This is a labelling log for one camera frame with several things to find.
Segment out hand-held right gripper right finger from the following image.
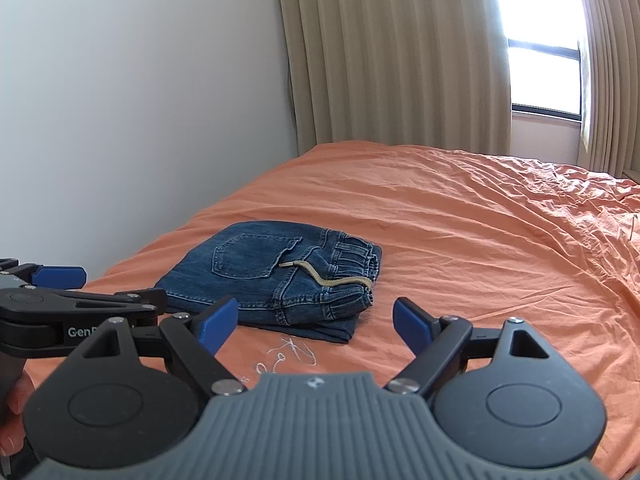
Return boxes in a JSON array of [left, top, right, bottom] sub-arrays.
[[385, 297, 551, 396]]

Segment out blue denim pants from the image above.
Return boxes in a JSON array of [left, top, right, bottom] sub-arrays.
[[155, 221, 384, 345]]

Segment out window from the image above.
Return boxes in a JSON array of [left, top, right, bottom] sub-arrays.
[[492, 0, 586, 122]]

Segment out wide beige curtain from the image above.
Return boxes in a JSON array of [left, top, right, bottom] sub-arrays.
[[274, 0, 512, 157]]

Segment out narrow beige curtain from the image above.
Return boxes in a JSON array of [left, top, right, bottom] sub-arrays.
[[570, 0, 640, 179]]

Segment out person's left hand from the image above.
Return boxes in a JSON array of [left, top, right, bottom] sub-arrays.
[[0, 371, 39, 461]]

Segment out bed with orange sheet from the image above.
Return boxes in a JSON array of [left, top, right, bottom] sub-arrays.
[[0, 141, 640, 480]]

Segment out white thread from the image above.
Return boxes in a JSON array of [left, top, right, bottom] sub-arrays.
[[240, 337, 319, 376]]

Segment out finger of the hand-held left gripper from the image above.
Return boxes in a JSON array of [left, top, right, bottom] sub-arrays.
[[49, 287, 169, 334], [0, 258, 87, 292]]

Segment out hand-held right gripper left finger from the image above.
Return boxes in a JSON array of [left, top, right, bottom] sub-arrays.
[[80, 296, 247, 396]]

